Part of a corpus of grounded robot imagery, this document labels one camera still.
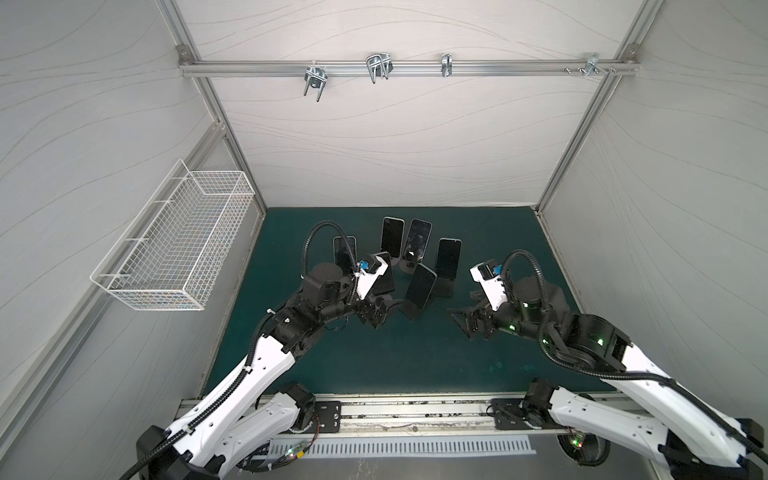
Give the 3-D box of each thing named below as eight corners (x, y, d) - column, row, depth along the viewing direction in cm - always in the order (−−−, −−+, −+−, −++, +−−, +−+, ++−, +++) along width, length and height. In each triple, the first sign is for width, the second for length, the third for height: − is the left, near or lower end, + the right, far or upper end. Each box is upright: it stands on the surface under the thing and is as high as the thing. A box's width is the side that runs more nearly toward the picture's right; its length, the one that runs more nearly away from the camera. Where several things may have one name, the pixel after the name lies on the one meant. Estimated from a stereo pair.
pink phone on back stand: (403, 267, 105) (404, 242, 94) (410, 243, 112) (412, 217, 101) (422, 271, 104) (425, 246, 93) (428, 247, 111) (432, 221, 100)
